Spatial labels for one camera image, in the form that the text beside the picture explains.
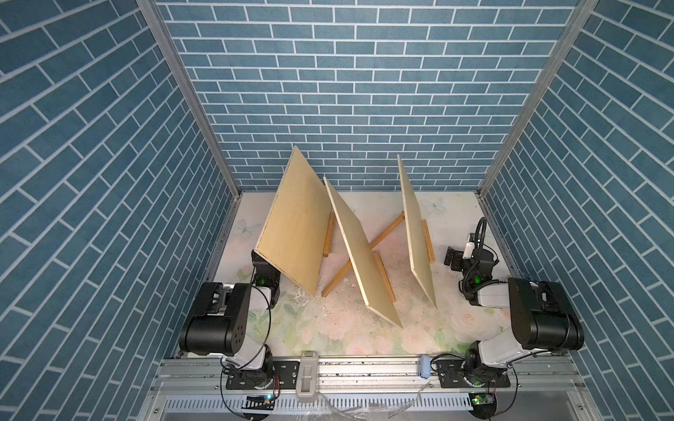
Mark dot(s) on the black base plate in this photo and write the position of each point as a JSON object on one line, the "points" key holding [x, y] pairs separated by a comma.
{"points": [[286, 371], [454, 374]]}

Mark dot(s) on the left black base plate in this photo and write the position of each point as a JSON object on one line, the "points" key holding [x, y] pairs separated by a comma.
{"points": [[286, 371]]}

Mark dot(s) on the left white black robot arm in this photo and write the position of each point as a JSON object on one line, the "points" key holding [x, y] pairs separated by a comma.
{"points": [[217, 322]]}

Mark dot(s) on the blue rail clip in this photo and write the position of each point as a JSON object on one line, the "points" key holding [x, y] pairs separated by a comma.
{"points": [[424, 366]]}

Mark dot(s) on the right green circuit board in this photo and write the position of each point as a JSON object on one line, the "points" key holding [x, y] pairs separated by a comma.
{"points": [[478, 399]]}

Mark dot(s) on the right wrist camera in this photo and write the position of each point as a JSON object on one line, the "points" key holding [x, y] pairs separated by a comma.
{"points": [[468, 250]]}

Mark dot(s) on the aluminium front rail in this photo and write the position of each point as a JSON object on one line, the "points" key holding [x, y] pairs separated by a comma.
{"points": [[371, 388]]}

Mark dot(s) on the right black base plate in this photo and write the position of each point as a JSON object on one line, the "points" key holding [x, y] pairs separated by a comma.
{"points": [[454, 374]]}

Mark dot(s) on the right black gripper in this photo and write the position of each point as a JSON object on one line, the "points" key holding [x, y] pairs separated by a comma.
{"points": [[455, 258]]}

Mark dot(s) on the plywood canvas board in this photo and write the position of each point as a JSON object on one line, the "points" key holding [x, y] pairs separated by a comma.
{"points": [[364, 263], [416, 240], [293, 235]]}

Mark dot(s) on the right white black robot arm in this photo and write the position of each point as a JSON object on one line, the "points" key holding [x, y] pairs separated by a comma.
{"points": [[542, 319]]}

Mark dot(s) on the grey rail clamp handle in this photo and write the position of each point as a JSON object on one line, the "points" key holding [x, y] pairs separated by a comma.
{"points": [[308, 377]]}

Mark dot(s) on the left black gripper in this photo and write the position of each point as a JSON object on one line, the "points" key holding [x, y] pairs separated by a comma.
{"points": [[261, 266]]}

